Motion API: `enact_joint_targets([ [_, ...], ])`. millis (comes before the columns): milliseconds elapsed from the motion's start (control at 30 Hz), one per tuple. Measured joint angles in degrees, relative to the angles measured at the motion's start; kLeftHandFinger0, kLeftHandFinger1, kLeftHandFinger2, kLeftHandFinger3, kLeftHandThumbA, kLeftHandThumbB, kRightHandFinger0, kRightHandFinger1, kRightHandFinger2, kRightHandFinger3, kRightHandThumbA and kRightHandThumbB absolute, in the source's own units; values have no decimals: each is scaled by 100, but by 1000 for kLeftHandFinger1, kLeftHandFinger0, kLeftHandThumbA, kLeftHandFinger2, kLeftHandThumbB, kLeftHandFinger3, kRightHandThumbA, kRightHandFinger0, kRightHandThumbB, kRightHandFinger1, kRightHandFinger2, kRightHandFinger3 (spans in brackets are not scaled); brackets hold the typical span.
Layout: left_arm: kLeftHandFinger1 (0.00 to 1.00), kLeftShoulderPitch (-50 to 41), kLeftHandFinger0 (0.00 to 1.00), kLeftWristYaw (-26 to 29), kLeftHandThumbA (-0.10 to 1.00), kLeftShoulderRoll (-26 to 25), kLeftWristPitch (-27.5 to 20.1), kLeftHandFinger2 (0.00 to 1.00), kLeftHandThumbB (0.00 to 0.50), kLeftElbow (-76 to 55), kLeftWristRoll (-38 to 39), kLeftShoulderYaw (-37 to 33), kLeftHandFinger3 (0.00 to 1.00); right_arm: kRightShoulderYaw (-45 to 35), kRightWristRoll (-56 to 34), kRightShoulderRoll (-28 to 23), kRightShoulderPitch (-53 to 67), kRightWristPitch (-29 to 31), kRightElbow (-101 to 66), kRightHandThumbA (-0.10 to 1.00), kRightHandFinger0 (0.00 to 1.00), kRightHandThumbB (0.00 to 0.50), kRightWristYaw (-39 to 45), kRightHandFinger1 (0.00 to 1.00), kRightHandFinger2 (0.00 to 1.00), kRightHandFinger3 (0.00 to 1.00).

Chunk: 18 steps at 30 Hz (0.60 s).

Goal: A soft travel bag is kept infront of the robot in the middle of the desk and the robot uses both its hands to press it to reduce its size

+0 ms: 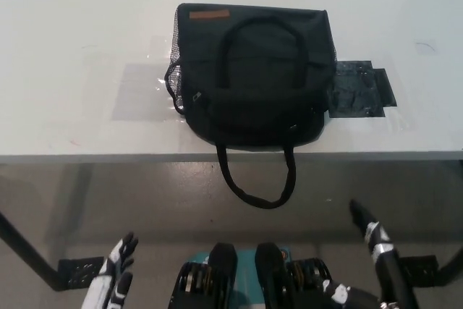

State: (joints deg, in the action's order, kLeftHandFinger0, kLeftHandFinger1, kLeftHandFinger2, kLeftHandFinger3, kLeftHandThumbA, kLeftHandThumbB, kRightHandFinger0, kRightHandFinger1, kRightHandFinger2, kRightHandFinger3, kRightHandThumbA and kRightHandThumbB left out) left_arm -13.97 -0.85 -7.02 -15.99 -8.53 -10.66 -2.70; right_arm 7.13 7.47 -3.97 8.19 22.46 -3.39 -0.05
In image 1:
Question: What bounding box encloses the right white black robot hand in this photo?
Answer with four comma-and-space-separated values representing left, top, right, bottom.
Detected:
321, 198, 424, 309

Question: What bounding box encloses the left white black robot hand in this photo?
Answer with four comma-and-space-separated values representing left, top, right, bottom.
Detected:
81, 231, 140, 309

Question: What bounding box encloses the black soft travel bag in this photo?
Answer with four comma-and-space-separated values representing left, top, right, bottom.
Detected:
163, 2, 339, 211

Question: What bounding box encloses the black teal robot torso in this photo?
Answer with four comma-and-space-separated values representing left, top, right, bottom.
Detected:
164, 240, 341, 309

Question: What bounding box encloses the black perforated foot plate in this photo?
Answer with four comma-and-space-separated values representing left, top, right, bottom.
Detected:
56, 255, 106, 292
396, 253, 441, 283

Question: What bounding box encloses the black metal table leg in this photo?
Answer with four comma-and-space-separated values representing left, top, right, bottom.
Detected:
436, 227, 463, 283
0, 210, 61, 281

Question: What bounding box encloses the black tape patch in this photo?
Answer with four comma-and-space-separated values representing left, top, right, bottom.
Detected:
326, 57, 399, 119

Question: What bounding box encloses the clear grey tape patch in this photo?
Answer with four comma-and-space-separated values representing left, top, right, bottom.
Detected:
109, 62, 186, 122

